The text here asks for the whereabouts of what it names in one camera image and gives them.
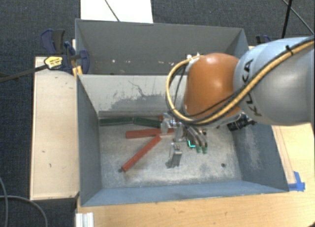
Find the red-brown flat block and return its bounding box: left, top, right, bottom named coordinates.
left=125, top=128, right=176, bottom=139
left=121, top=135, right=162, bottom=173

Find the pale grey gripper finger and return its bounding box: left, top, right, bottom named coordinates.
left=165, top=143, right=175, bottom=169
left=173, top=144, right=183, bottom=168

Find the pale wood flat board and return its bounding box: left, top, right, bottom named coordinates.
left=29, top=56, right=81, bottom=201

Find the grey metal bin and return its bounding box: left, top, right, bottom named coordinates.
left=74, top=18, right=290, bottom=207

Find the black cylinder on white bracket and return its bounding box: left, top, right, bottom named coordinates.
left=226, top=114, right=257, bottom=132

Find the dark green flat block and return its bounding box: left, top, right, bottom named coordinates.
left=99, top=117, right=135, bottom=127
left=132, top=117, right=163, bottom=129

